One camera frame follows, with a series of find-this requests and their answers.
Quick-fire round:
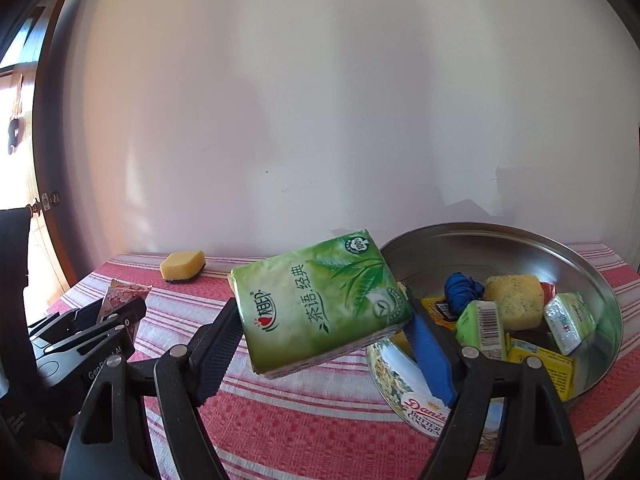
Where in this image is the wooden door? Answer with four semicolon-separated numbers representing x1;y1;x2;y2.
0;0;76;311

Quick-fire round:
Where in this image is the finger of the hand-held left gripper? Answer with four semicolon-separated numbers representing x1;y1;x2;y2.
42;297;148;361
27;305;108;346

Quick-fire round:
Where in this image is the red white striped tablecloth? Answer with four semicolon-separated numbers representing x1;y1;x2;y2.
47;242;640;480

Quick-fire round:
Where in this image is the yellow snack packet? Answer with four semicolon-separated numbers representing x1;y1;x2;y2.
420;296;463;332
505;338;576;403

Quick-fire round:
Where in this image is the pink snack packet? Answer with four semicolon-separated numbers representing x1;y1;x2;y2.
96;280;152;341

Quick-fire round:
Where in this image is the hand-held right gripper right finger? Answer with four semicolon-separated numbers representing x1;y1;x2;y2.
400;285;583;480

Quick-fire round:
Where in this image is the yellow sponge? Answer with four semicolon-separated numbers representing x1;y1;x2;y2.
160;250;207;282
485;274;546;331

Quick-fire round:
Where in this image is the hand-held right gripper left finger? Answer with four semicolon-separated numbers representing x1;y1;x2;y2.
60;297;247;480

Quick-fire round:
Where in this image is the round metal cookie tin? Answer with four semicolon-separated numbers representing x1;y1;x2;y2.
365;222;623;443

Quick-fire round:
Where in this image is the green tissue pack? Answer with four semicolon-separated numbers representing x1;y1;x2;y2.
229;229;415;380
455;300;510;361
542;292;598;356

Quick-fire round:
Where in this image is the black object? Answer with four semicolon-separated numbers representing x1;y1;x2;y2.
0;207;32;341

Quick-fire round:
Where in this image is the blue cloth bundle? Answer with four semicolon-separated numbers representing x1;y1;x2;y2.
444;272;486;313

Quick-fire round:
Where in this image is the black hanging ornament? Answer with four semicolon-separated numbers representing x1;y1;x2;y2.
6;117;23;154

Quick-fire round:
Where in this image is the metal door knob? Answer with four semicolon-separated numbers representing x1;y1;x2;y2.
30;191;61;216

